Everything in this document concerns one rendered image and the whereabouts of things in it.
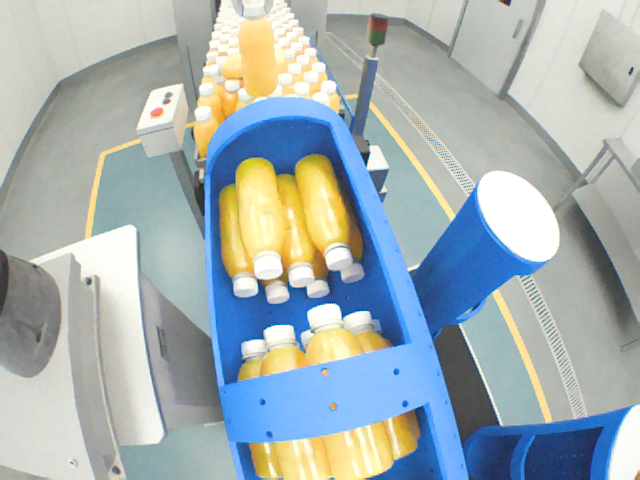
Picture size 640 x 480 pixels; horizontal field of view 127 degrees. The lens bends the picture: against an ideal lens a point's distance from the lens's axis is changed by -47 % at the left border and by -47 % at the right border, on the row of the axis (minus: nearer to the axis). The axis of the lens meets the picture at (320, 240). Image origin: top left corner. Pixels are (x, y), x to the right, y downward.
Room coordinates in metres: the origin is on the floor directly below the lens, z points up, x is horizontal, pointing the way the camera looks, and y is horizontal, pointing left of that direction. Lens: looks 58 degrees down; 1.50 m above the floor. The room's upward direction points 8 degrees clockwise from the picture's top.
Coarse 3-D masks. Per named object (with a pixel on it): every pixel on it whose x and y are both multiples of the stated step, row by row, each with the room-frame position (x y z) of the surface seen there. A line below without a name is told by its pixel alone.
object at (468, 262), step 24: (456, 216) 0.50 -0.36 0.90; (480, 216) 0.42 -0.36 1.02; (456, 240) 0.43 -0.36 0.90; (480, 240) 0.38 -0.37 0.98; (432, 264) 0.44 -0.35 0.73; (456, 264) 0.38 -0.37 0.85; (480, 264) 0.34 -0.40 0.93; (504, 264) 0.32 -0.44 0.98; (528, 264) 0.31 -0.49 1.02; (432, 288) 0.38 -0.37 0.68; (456, 288) 0.34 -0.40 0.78; (480, 288) 0.32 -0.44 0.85; (432, 312) 0.33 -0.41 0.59; (456, 312) 0.31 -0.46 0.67; (432, 336) 0.37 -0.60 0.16
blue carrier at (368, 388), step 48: (288, 96) 0.43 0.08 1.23; (240, 144) 0.40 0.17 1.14; (288, 144) 0.42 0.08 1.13; (336, 144) 0.35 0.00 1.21; (384, 240) 0.19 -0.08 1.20; (288, 288) 0.21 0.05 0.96; (336, 288) 0.22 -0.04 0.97; (384, 288) 0.20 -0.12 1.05; (240, 336) 0.09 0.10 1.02; (384, 336) 0.12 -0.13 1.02; (240, 384) 0.01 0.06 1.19; (288, 384) 0.02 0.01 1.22; (336, 384) 0.02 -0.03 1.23; (384, 384) 0.02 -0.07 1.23; (432, 384) 0.03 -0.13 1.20; (240, 432) -0.04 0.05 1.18; (288, 432) -0.03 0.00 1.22; (336, 432) -0.02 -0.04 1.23; (432, 432) -0.02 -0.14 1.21
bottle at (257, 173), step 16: (256, 160) 0.35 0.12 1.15; (240, 176) 0.32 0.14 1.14; (256, 176) 0.32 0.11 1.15; (272, 176) 0.33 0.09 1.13; (240, 192) 0.29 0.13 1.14; (256, 192) 0.28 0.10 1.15; (272, 192) 0.29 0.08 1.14; (240, 208) 0.26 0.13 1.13; (256, 208) 0.25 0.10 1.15; (272, 208) 0.26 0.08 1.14; (240, 224) 0.23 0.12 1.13; (256, 224) 0.23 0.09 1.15; (272, 224) 0.23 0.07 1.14; (256, 240) 0.21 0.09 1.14; (272, 240) 0.21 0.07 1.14; (256, 256) 0.19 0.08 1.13; (272, 256) 0.19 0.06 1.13
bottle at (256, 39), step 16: (256, 16) 0.55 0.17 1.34; (240, 32) 0.54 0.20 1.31; (256, 32) 0.54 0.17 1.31; (272, 32) 0.56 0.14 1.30; (240, 48) 0.54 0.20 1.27; (256, 48) 0.53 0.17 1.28; (272, 48) 0.56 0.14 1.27; (256, 64) 0.53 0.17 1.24; (272, 64) 0.55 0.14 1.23; (256, 80) 0.53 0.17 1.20; (272, 80) 0.55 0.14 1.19; (256, 96) 0.53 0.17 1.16
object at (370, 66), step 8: (368, 56) 0.98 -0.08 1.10; (368, 64) 0.95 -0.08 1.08; (376, 64) 0.96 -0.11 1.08; (368, 72) 0.96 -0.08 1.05; (368, 80) 0.96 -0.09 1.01; (360, 88) 0.98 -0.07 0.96; (368, 88) 0.96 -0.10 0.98; (360, 96) 0.96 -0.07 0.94; (368, 96) 0.96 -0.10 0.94; (360, 104) 0.95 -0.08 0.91; (368, 104) 0.96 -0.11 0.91; (360, 112) 0.96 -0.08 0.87; (360, 120) 0.96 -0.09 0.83; (360, 128) 0.96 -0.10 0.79
